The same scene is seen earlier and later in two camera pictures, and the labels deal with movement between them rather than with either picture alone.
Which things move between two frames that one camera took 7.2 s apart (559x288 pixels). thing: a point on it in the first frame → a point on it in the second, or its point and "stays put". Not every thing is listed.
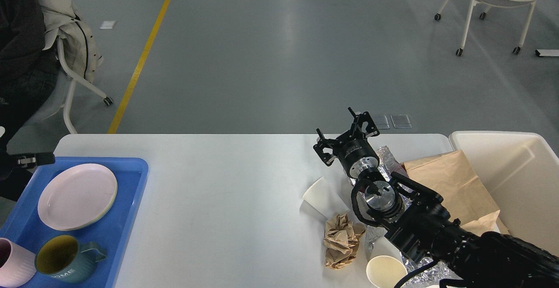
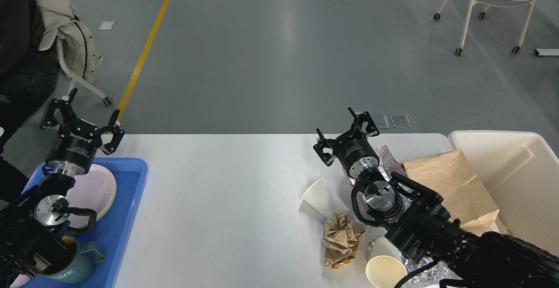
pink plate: (75, 196) stays put
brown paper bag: (449, 173) stays put
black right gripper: (358, 157) stays put
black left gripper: (8, 162) → (74, 147)
